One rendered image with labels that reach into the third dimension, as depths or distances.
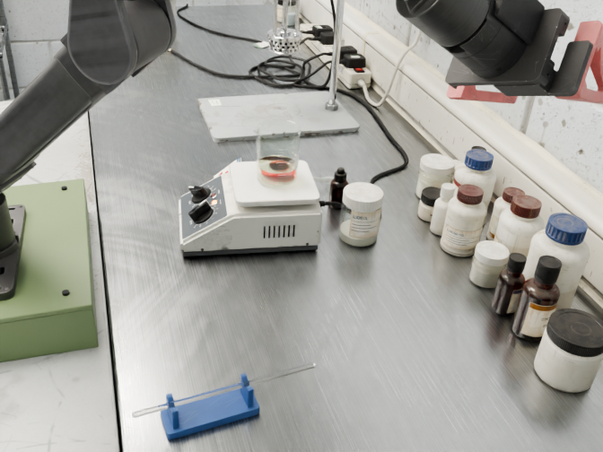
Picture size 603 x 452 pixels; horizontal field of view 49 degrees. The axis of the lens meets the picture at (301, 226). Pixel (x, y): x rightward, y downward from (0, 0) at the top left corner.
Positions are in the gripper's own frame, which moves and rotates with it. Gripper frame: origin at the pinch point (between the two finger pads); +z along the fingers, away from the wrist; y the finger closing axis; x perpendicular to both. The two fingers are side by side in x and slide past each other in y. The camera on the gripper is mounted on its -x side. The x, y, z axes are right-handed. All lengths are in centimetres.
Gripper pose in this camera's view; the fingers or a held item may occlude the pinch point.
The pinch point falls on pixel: (554, 93)
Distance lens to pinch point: 68.3
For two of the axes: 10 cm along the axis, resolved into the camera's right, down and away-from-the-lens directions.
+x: -3.5, 9.4, -0.7
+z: 7.4, 3.2, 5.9
